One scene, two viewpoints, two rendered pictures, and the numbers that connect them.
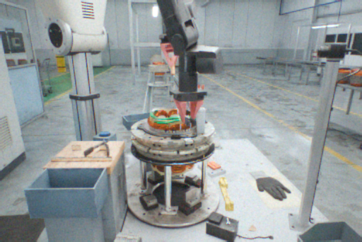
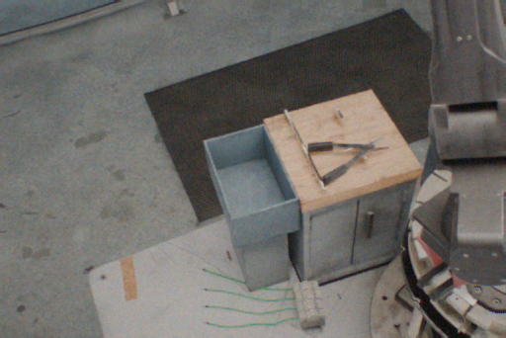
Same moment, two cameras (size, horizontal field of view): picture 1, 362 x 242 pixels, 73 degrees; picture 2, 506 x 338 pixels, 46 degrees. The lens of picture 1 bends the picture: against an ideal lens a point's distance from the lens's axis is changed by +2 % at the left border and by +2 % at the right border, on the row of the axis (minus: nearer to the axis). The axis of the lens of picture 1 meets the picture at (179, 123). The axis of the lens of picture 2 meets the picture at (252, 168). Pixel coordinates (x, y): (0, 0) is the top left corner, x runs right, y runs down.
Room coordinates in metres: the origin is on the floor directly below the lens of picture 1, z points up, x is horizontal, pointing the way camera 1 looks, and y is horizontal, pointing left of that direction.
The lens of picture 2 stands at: (0.44, -0.31, 1.81)
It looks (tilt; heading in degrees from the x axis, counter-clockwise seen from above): 51 degrees down; 78
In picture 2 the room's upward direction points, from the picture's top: 6 degrees counter-clockwise
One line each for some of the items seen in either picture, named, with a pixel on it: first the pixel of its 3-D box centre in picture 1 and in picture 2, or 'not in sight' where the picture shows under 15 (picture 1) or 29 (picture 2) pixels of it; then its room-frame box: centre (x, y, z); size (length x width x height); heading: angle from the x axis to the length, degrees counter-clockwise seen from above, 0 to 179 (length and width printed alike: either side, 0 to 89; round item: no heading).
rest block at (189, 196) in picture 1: (191, 196); not in sight; (0.79, -0.05, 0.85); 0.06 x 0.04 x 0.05; 132
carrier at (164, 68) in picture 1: (158, 75); not in sight; (3.88, 0.33, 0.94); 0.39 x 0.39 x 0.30
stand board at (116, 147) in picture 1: (89, 156); (339, 146); (0.72, 0.29, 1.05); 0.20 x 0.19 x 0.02; 1
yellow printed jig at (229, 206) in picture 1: (225, 190); not in sight; (0.91, -0.20, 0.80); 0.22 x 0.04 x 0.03; 179
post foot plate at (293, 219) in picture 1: (302, 223); not in sight; (0.73, -0.44, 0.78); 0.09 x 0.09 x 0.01; 71
